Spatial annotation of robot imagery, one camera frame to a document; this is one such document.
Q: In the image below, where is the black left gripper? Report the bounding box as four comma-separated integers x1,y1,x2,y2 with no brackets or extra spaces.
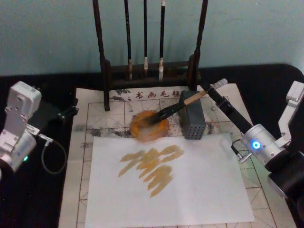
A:
29,97,79,131

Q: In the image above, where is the grey perforated block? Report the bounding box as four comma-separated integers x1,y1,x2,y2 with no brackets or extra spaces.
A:
178,90,207,140

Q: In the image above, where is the bamboo handled calligraphy brush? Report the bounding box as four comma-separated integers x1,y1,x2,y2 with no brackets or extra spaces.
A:
142,79,228,126

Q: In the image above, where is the black hanging calligraphy brush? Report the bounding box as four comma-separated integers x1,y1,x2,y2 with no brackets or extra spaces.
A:
142,0,149,77
123,0,133,81
158,0,166,83

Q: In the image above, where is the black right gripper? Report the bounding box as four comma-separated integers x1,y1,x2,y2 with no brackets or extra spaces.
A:
201,82,254,132

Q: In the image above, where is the white gridded felt mat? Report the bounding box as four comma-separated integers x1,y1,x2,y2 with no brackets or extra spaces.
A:
58,83,297,228

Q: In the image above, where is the dark wooden brush rack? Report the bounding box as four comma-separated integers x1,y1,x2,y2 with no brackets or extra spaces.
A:
92,0,209,112

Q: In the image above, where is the thin dark right wrist cable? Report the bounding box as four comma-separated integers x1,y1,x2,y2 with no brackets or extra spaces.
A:
230,139,253,164

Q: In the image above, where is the orange stained ink dish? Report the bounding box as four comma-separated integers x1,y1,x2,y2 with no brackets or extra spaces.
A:
129,110,171,143

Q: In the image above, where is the thin dark left wrist cable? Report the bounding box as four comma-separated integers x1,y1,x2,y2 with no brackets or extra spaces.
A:
38,133,68,175

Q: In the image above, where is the white paper with brown strokes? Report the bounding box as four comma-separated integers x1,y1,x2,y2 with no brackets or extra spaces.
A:
85,133,256,228

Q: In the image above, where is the thin dark wrist cable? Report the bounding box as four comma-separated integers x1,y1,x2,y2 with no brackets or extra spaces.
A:
38,133,68,175
230,139,253,164

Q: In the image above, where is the black table cloth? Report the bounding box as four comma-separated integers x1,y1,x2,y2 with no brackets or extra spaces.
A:
0,63,304,228

